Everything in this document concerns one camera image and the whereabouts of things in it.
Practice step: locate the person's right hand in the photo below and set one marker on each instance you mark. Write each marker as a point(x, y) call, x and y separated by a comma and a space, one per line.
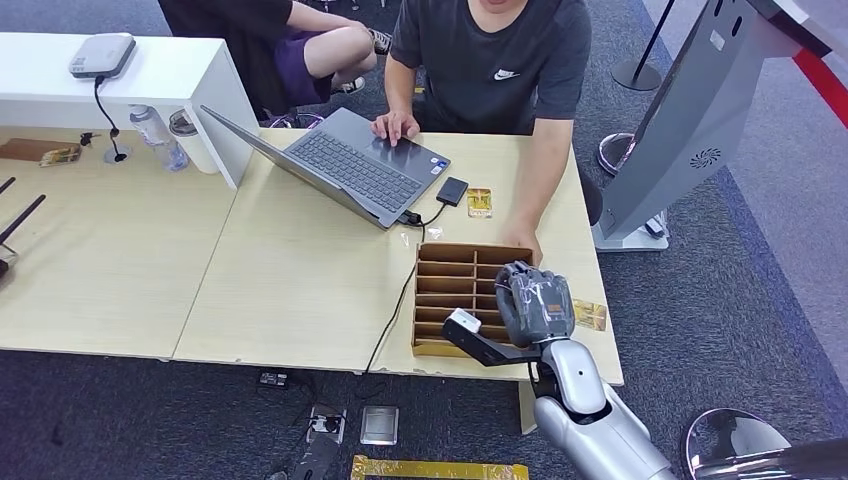
point(396, 126)

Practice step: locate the person's left hand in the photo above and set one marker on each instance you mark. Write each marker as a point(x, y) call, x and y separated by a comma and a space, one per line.
point(523, 240)

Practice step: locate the robot left hand grey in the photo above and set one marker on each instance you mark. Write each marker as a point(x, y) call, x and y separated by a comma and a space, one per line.
point(316, 458)

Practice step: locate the robot right hand grey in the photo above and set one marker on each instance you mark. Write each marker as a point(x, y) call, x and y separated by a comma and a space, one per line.
point(540, 305)

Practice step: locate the person's right forearm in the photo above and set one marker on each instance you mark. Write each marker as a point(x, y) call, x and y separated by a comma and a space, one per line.
point(399, 86)

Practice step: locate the person's left forearm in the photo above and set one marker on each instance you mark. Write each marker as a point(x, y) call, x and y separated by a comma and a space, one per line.
point(543, 172)

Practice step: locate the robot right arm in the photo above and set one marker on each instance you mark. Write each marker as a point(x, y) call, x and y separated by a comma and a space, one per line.
point(596, 430)

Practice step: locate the gold card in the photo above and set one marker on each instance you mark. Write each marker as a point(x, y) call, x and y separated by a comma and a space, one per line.
point(591, 315)
point(480, 203)

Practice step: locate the person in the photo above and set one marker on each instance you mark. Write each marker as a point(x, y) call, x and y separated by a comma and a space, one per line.
point(232, 40)
point(490, 60)

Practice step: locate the open silver floor socket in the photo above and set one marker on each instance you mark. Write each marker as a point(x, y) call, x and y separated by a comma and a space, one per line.
point(312, 430)

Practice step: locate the black plug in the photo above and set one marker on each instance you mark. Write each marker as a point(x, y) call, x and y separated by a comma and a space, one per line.
point(328, 422)

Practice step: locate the grey laptop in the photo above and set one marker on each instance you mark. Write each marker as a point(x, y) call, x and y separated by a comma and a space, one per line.
point(358, 169)

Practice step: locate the closed silver floor plate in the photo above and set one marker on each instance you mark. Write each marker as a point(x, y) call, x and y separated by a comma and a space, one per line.
point(379, 425)

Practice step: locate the small black drive box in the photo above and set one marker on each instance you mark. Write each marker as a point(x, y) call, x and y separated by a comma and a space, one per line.
point(452, 191)

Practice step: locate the small clear plastic wrapper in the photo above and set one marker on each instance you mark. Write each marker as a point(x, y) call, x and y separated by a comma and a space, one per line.
point(405, 239)
point(434, 233)

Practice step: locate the brown cardboard divider box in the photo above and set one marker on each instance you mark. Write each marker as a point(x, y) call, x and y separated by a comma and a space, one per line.
point(450, 291)

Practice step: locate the black power adapter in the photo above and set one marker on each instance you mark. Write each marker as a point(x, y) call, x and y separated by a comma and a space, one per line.
point(273, 379)

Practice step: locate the chrome chair base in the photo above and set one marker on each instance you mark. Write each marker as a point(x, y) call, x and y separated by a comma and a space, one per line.
point(298, 121)

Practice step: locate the white desk leg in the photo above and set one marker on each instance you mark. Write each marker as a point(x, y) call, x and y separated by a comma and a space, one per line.
point(528, 407)

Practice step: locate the yellow floor tape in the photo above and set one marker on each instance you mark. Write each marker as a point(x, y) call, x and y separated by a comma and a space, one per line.
point(437, 471)

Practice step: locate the chrome stanchion base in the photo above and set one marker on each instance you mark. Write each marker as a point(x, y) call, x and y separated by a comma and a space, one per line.
point(735, 430)
point(613, 154)

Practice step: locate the black stanchion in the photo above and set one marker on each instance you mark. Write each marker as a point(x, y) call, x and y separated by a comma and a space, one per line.
point(637, 76)

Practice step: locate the white cup with lid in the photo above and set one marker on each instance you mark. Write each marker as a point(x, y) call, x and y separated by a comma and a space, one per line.
point(195, 149)

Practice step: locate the grey kiosk stand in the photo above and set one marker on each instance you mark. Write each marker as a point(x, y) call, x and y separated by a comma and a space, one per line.
point(696, 99)

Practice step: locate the white desk shelf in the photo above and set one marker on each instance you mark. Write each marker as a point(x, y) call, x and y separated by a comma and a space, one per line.
point(166, 73)

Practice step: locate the clear water bottle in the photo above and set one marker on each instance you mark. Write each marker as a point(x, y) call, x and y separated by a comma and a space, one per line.
point(156, 136)

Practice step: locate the grey router box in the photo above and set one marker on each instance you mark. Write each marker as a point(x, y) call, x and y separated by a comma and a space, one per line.
point(102, 56)

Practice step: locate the small black clip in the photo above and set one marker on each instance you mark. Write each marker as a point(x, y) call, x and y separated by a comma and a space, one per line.
point(87, 138)

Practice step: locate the yellow snack packet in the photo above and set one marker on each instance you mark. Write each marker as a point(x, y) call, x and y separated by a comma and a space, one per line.
point(61, 157)

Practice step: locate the red belt strip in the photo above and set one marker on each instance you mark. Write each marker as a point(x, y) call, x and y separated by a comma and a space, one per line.
point(825, 83)

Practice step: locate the black device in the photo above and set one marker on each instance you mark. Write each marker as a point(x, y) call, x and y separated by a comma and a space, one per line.
point(5, 262)

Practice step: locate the brown flat pad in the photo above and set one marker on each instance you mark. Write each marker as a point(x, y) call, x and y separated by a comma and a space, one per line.
point(23, 150)

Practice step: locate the black antenna rod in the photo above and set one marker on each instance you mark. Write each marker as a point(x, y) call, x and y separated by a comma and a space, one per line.
point(5, 187)
point(23, 217)

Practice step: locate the right wrist camera bracket black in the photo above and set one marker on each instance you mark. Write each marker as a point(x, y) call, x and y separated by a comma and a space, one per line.
point(490, 351)

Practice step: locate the right wrist camera pale box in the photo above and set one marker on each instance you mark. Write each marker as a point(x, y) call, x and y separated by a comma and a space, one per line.
point(462, 320)

